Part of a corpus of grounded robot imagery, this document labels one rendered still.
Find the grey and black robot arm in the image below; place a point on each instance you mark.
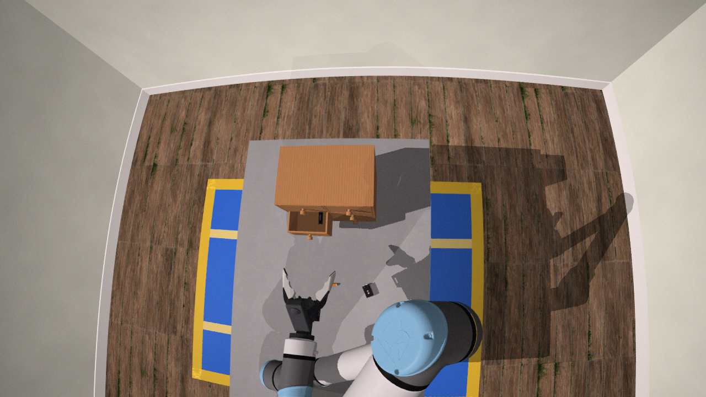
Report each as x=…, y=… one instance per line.
x=413, y=341

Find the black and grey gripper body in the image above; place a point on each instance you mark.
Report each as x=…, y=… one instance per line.
x=310, y=306

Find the brown wooden chest of drawers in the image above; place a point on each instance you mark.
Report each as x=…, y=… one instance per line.
x=331, y=175

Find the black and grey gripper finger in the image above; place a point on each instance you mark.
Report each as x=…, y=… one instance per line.
x=323, y=293
x=288, y=292

